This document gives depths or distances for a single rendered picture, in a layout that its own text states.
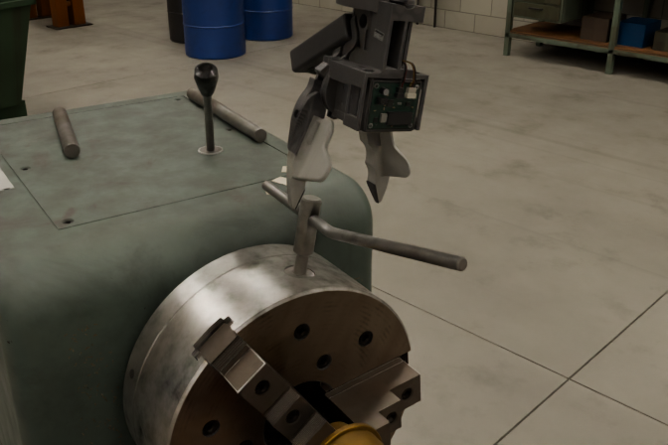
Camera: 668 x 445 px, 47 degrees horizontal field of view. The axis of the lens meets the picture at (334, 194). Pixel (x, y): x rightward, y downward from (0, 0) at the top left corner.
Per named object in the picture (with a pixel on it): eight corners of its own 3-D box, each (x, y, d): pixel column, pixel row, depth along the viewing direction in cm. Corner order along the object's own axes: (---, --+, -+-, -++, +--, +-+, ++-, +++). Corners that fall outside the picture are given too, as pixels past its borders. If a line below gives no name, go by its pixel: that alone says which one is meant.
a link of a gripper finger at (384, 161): (403, 219, 75) (387, 136, 71) (369, 198, 80) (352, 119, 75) (427, 205, 76) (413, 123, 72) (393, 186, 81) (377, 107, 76)
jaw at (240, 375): (256, 408, 83) (193, 354, 76) (288, 373, 84) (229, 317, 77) (310, 469, 75) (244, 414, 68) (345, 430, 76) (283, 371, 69)
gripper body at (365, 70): (352, 139, 66) (373, -2, 63) (303, 114, 73) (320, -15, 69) (420, 137, 71) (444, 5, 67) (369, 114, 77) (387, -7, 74)
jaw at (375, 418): (308, 375, 86) (392, 335, 92) (312, 409, 88) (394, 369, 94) (366, 430, 78) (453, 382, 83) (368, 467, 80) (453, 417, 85)
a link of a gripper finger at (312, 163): (293, 216, 68) (341, 123, 67) (263, 194, 73) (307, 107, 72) (319, 225, 70) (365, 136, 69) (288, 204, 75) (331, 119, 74)
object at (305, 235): (282, 293, 83) (297, 194, 80) (299, 290, 85) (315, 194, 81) (291, 302, 82) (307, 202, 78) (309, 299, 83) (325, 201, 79)
